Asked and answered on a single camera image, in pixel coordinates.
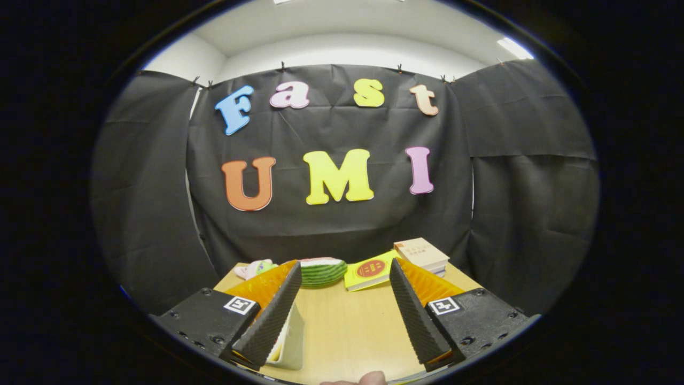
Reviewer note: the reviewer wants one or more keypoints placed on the watermelon slice plush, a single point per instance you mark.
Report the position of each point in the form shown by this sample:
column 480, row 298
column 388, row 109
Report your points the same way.
column 323, row 272

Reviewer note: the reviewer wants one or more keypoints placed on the cream fabric storage box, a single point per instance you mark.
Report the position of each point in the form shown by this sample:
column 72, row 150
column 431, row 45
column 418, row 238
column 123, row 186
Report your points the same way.
column 291, row 342

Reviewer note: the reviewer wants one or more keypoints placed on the yellow book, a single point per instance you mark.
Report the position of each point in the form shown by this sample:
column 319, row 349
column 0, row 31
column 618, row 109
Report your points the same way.
column 368, row 270

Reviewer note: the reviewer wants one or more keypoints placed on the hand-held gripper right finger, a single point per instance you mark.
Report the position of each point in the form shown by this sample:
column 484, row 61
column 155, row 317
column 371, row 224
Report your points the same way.
column 414, row 315

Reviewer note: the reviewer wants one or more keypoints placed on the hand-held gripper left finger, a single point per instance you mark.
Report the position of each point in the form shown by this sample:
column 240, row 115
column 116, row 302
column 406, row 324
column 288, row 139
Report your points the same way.
column 272, row 321

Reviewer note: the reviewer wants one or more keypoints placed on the tan book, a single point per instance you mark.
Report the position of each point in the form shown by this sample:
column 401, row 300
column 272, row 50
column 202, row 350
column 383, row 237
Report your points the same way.
column 422, row 252

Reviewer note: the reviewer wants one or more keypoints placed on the grey-edged book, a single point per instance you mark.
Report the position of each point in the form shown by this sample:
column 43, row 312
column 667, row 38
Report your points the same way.
column 439, row 271

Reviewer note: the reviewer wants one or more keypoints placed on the pink green plush toy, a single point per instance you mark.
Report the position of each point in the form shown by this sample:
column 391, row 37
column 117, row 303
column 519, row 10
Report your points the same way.
column 256, row 269

